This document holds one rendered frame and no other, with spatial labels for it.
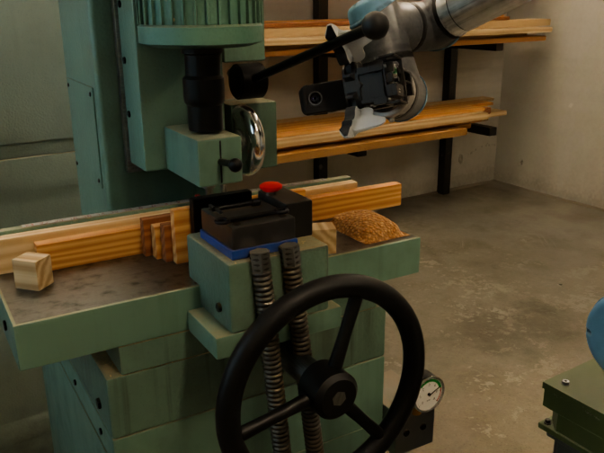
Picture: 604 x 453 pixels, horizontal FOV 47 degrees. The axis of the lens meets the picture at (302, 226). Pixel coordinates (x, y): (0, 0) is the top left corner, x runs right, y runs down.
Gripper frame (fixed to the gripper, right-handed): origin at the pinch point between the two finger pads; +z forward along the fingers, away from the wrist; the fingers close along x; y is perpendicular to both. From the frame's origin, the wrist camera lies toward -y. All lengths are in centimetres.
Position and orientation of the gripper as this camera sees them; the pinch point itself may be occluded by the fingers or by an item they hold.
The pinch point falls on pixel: (331, 82)
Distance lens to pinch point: 96.0
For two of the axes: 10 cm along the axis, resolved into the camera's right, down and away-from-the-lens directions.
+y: 9.2, -1.2, -3.6
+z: -3.5, 1.1, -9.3
